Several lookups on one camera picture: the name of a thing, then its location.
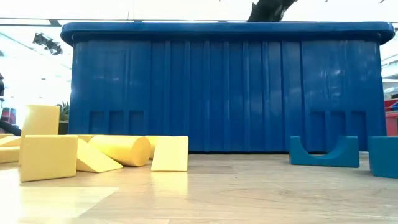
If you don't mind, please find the large blue plastic bin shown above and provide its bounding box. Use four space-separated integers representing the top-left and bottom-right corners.
60 21 396 153

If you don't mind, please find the yellow foam wedge block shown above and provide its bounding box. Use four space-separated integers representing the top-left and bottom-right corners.
76 138 124 174

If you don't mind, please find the blue foam arch block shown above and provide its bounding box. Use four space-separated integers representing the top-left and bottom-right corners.
289 135 361 169

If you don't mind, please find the green spiky plant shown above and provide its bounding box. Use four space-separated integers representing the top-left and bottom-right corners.
57 101 71 123

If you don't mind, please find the black ceiling spotlight cluster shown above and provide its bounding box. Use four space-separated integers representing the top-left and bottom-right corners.
32 32 63 56

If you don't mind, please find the black slanted bar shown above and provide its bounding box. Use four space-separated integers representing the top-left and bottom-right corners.
0 119 22 137

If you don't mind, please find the red background object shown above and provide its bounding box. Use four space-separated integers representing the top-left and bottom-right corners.
1 107 17 125

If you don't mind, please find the red tilted tray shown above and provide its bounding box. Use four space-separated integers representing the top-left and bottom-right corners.
384 98 398 112

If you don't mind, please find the red plastic bin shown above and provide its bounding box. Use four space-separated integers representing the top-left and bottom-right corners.
385 112 398 136

